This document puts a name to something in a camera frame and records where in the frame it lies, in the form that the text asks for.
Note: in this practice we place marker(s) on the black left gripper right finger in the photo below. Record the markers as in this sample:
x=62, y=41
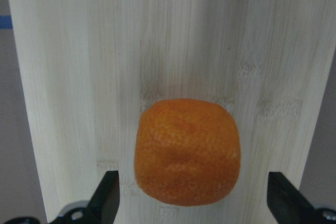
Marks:
x=285, y=202

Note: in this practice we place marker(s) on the orange fruit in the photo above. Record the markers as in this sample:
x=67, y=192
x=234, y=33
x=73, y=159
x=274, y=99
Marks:
x=187, y=152

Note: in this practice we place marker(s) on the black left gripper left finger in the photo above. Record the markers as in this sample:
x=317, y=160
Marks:
x=104, y=204

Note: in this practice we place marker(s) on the bamboo cutting board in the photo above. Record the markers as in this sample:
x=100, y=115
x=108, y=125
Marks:
x=90, y=68

